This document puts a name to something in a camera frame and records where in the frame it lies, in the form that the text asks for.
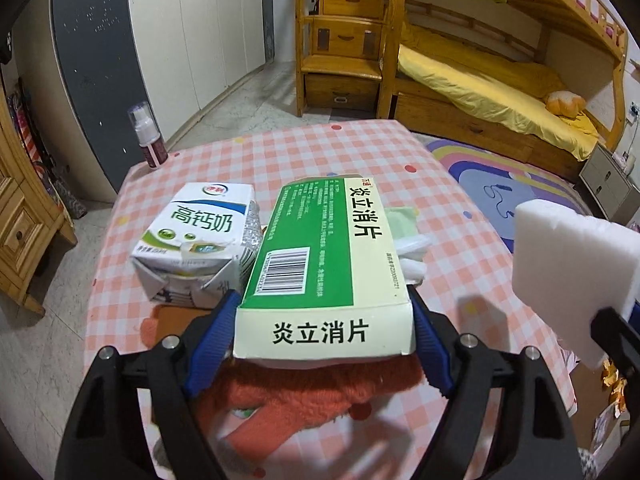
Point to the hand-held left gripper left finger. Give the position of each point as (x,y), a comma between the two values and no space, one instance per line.
(215,341)

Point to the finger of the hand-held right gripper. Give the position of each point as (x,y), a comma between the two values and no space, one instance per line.
(617,336)

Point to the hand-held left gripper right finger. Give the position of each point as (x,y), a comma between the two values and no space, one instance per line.
(431,346)

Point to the white foam block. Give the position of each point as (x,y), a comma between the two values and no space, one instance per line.
(565,260)

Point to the white milk carton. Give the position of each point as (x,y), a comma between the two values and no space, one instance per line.
(195,230)

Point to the green and white medicine box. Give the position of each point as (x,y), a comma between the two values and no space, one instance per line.
(310,240)

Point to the white crumpled plastic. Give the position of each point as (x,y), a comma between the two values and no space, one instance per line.
(412,260)

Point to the orange fluffy towel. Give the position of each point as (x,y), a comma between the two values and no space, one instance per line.
(310,385)

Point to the light green cloth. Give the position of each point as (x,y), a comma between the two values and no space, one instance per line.
(402,222)

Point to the grey nightstand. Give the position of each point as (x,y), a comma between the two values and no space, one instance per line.
(607,182)

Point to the rainbow pattern rug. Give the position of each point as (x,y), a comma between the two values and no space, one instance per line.
(500,180)

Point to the clear cap spray bottle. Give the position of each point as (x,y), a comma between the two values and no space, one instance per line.
(150,145)

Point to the pink checkered tablecloth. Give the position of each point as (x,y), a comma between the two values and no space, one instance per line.
(350,155)

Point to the wooden cabinet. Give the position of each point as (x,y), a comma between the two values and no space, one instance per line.
(25,220)

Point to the orange and white plush toy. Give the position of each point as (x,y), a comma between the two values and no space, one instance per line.
(565,104)

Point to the yellow bed sheet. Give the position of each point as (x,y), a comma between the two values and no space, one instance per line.
(480,80)

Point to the white and grey wardrobe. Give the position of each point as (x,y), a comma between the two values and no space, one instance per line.
(175,35)

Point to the wooden stair drawers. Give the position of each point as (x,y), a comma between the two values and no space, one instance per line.
(345,35)

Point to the wooden bunk bed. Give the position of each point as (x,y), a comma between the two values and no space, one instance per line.
(560,15)

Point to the wall socket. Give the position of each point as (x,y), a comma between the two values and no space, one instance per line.
(634,114)

